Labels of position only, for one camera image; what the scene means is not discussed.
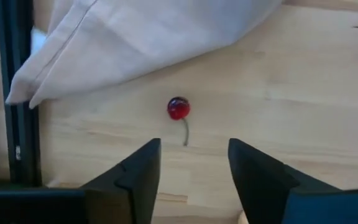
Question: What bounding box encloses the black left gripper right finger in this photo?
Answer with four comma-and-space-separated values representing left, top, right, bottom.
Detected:
227, 138, 341, 224

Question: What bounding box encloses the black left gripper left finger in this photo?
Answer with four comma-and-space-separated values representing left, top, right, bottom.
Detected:
79, 138, 162, 224

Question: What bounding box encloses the red toy cherry with stem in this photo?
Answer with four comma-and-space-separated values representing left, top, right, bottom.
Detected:
167, 96, 191, 147

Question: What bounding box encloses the light cloth napkin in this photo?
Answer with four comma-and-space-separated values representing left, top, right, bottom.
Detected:
5, 0, 282, 109

